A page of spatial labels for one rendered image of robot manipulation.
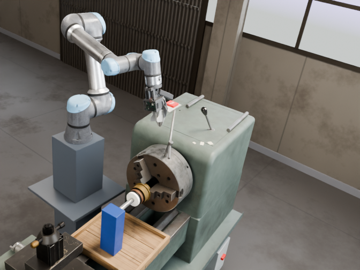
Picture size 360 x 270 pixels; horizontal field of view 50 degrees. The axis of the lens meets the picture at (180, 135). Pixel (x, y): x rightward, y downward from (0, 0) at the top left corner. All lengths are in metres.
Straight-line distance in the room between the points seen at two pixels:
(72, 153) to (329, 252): 2.30
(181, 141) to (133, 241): 0.53
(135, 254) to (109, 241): 0.14
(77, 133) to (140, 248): 0.69
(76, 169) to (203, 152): 0.70
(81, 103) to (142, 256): 0.81
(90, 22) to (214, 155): 0.90
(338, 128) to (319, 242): 1.20
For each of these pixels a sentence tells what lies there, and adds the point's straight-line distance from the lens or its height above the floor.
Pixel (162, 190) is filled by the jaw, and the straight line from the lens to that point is 1.79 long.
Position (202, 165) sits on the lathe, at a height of 1.19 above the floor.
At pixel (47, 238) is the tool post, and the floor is 1.15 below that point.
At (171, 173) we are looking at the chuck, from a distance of 1.77.
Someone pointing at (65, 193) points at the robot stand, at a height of 0.77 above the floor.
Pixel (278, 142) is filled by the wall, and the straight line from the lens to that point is 4.38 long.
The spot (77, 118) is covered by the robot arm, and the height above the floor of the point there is 1.25.
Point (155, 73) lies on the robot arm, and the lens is 1.73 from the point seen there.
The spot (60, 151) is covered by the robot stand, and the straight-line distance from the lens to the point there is 2.16.
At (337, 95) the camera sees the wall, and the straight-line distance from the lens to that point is 4.01.
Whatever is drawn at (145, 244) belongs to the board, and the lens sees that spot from 1.84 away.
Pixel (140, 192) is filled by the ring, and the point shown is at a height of 1.11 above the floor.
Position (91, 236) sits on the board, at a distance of 1.87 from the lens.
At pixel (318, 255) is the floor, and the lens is 3.44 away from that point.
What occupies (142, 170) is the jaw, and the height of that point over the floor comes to 1.17.
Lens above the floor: 2.21
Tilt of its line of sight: 29 degrees down
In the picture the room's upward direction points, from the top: 9 degrees clockwise
